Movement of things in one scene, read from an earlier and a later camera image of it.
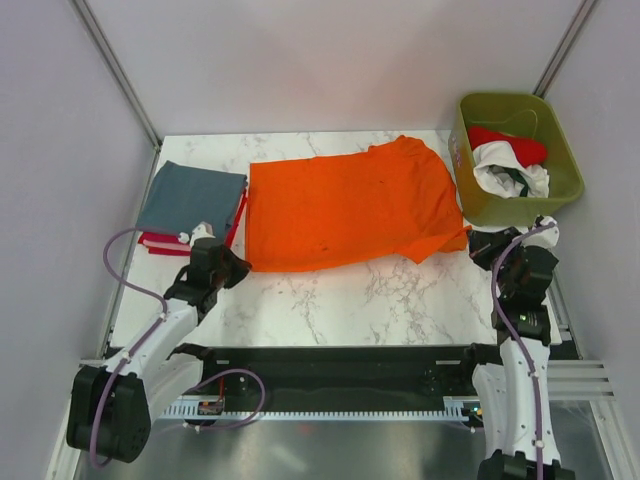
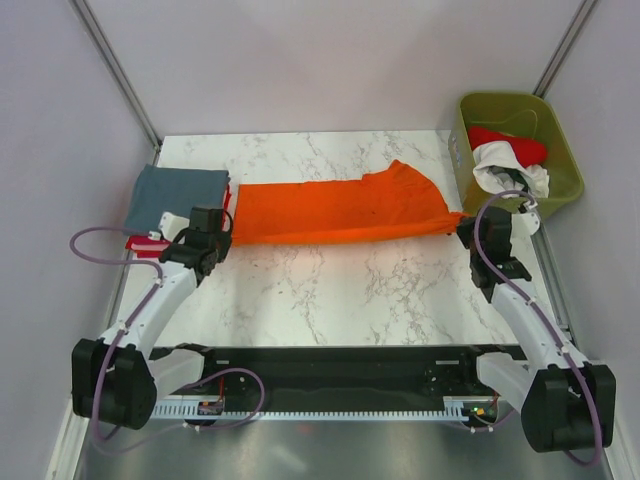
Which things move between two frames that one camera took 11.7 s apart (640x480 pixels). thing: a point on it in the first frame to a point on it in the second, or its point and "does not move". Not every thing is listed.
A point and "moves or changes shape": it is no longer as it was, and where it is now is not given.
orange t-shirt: [393, 199] moves or changes shape
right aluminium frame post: [561, 54] does not move
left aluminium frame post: [116, 71] does not move
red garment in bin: [530, 152] does not move
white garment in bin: [499, 171] does not move
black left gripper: [240, 267] to [224, 242]
